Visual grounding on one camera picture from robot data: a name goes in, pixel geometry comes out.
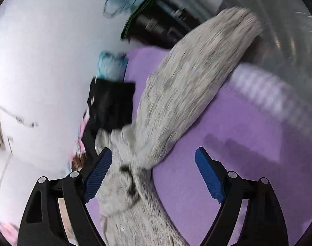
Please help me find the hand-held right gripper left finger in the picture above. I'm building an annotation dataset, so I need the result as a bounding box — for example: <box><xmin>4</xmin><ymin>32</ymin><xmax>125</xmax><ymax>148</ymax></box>
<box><xmin>17</xmin><ymin>147</ymin><xmax>113</xmax><ymax>246</ymax></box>

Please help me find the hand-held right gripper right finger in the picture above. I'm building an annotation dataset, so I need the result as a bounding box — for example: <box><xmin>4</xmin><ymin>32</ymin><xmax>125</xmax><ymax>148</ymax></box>
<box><xmin>195</xmin><ymin>147</ymin><xmax>290</xmax><ymax>246</ymax></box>

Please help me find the grey knit sweater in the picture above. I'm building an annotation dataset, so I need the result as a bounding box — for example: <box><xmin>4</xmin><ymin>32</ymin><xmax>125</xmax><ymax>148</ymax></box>
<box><xmin>94</xmin><ymin>7</ymin><xmax>264</xmax><ymax>246</ymax></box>

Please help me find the light blue clothes hanger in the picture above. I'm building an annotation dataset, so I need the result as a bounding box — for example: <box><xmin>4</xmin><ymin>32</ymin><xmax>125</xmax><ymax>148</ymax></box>
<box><xmin>103</xmin><ymin>0</ymin><xmax>137</xmax><ymax>19</ymax></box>

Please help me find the pink cartoon print pillow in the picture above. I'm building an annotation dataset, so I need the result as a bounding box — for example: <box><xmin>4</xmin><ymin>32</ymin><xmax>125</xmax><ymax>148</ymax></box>
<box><xmin>68</xmin><ymin>105</ymin><xmax>95</xmax><ymax>173</ymax></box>

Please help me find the purple bed sheet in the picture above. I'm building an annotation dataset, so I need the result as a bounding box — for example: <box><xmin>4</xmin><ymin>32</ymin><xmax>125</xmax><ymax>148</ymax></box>
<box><xmin>84</xmin><ymin>47</ymin><xmax>312</xmax><ymax>246</ymax></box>

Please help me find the black garment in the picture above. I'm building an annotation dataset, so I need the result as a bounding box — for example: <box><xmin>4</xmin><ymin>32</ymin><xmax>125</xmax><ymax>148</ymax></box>
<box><xmin>79</xmin><ymin>78</ymin><xmax>136</xmax><ymax>170</ymax></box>

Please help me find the light blue sequined pillow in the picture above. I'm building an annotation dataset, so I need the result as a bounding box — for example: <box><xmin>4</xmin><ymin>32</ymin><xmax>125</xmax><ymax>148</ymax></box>
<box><xmin>96</xmin><ymin>51</ymin><xmax>129</xmax><ymax>81</ymax></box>

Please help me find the green folded cloth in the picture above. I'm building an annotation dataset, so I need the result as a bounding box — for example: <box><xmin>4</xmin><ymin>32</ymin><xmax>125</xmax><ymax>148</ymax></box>
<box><xmin>120</xmin><ymin>0</ymin><xmax>156</xmax><ymax>40</ymax></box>

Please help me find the wall cable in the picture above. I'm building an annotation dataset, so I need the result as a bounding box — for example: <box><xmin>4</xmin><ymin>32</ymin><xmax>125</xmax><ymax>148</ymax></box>
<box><xmin>0</xmin><ymin>105</ymin><xmax>39</xmax><ymax>129</ymax></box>

